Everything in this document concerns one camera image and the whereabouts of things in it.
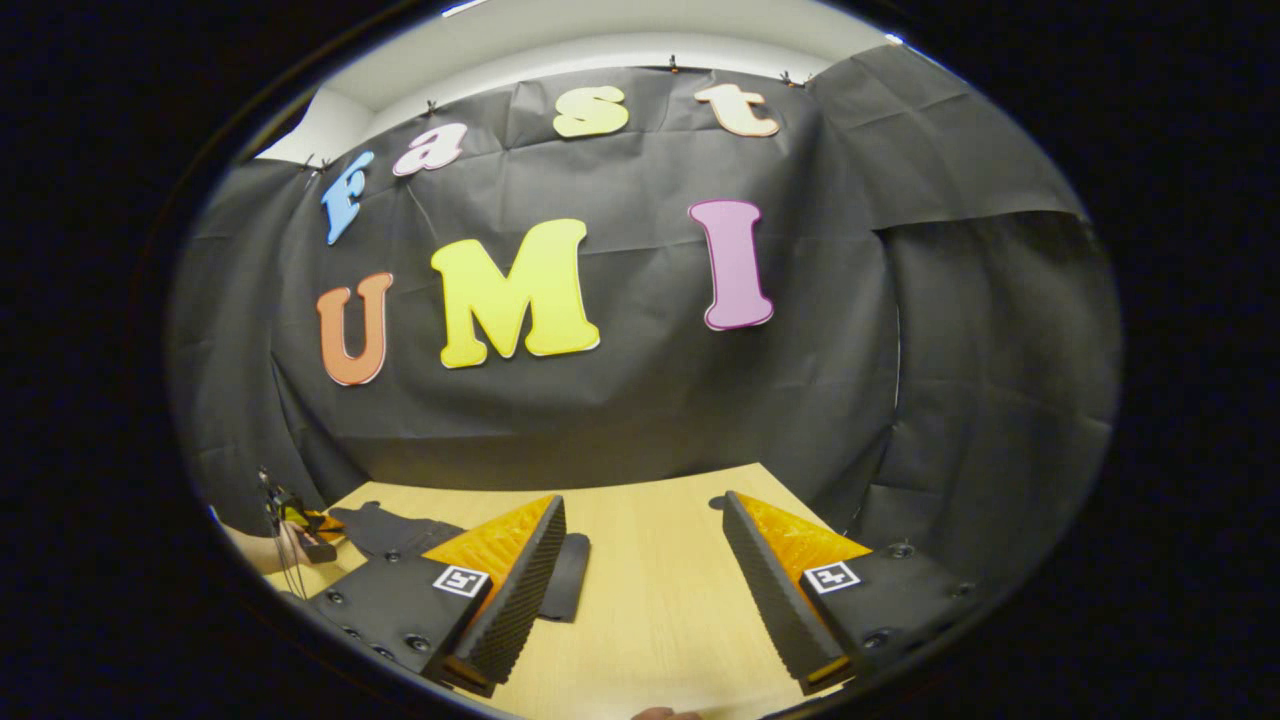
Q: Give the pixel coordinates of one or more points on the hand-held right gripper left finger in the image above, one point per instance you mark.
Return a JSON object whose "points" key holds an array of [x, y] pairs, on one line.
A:
{"points": [[515, 600]]}

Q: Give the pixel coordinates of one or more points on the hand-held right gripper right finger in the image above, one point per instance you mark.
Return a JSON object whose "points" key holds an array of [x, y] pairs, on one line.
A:
{"points": [[770, 600]]}

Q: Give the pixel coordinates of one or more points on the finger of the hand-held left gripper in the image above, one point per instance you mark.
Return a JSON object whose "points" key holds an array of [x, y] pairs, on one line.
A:
{"points": [[318, 530]]}

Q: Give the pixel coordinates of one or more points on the black jeans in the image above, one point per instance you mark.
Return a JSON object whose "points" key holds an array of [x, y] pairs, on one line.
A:
{"points": [[395, 530]]}

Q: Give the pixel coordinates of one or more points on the black backdrop cloth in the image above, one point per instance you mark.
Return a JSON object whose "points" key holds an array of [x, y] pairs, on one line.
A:
{"points": [[640, 420]]}

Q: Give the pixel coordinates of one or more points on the ceiling light panel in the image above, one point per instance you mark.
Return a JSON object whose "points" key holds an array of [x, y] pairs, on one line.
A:
{"points": [[465, 7]]}

